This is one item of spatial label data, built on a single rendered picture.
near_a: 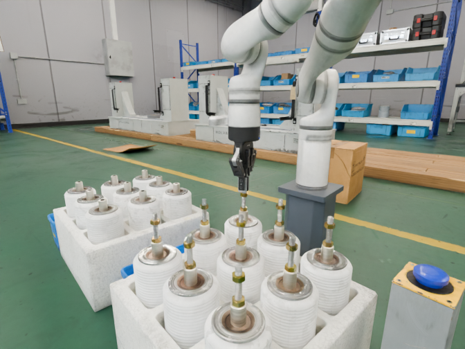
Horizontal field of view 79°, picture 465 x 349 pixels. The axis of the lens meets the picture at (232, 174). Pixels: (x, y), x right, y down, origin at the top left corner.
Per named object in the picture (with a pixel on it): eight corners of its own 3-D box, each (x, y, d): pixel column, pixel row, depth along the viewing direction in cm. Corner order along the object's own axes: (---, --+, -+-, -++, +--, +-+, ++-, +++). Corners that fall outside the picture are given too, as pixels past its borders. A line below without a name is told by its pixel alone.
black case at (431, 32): (414, 46, 426) (416, 33, 421) (442, 43, 404) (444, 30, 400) (409, 41, 394) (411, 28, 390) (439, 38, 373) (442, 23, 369)
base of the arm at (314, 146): (304, 179, 91) (308, 126, 86) (332, 185, 85) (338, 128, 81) (289, 186, 84) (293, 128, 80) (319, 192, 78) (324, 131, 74)
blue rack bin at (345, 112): (349, 115, 512) (350, 103, 507) (371, 115, 489) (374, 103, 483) (340, 116, 475) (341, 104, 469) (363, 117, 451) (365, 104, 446)
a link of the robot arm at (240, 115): (223, 122, 73) (223, 97, 71) (265, 124, 68) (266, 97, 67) (206, 126, 64) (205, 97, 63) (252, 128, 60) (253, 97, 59)
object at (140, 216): (154, 242, 98) (150, 192, 93) (168, 253, 91) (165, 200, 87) (127, 252, 92) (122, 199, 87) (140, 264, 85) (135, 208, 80)
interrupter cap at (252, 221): (228, 216, 76) (228, 214, 75) (257, 216, 76) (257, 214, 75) (228, 228, 68) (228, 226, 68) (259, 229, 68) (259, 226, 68)
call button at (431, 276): (416, 272, 41) (418, 260, 41) (450, 284, 38) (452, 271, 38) (407, 283, 38) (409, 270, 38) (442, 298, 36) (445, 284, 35)
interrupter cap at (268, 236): (273, 251, 59) (273, 247, 59) (255, 235, 65) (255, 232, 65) (302, 243, 62) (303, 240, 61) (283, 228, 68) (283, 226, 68)
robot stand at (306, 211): (295, 256, 102) (300, 176, 95) (335, 272, 93) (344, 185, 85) (273, 274, 92) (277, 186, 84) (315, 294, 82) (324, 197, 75)
